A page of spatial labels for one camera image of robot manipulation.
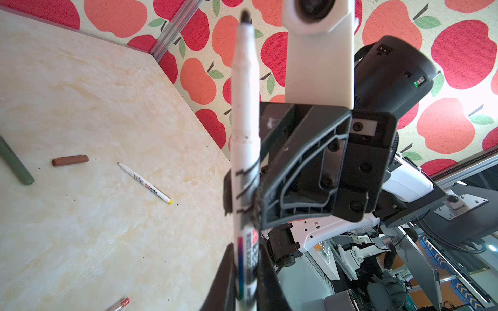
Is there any green pen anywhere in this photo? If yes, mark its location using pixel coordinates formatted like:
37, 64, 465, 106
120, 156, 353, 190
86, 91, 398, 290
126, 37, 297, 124
1, 136, 34, 185

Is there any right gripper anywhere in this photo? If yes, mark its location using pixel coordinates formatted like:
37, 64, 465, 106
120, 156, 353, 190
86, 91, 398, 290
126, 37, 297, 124
223, 102, 398, 229

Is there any right aluminium corner post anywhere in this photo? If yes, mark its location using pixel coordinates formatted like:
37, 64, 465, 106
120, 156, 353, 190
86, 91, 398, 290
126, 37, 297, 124
150, 0, 204, 62

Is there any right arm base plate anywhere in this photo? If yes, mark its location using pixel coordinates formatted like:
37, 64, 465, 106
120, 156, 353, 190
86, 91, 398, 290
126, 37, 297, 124
434, 194, 489, 221

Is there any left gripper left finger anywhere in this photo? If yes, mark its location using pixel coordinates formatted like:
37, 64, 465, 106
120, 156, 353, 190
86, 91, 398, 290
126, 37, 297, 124
200, 243, 236, 311

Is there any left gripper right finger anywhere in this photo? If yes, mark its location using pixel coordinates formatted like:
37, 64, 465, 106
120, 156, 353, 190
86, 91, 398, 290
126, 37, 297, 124
256, 242, 291, 311

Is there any white pen yellow tip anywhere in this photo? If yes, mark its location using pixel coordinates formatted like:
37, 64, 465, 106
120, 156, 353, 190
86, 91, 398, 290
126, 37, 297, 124
117, 162, 173, 205

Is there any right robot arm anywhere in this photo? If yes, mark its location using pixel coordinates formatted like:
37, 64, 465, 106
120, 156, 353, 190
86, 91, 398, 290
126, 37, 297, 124
248, 36, 445, 263

